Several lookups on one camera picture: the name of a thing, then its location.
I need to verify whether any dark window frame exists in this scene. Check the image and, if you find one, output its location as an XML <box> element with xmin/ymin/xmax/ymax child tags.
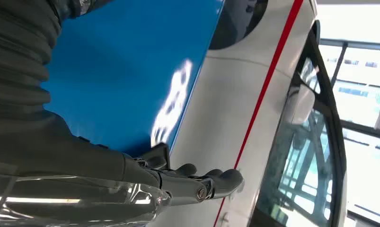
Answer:
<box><xmin>318</xmin><ymin>37</ymin><xmax>380</xmax><ymax>227</ymax></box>

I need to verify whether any white car with red stripe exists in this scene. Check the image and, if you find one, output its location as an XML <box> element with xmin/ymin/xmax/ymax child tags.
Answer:
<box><xmin>148</xmin><ymin>0</ymin><xmax>349</xmax><ymax>227</ymax></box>

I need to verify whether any blue metal shelf rack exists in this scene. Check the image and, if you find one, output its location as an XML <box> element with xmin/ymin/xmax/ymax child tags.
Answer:
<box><xmin>41</xmin><ymin>0</ymin><xmax>225</xmax><ymax>158</ymax></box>

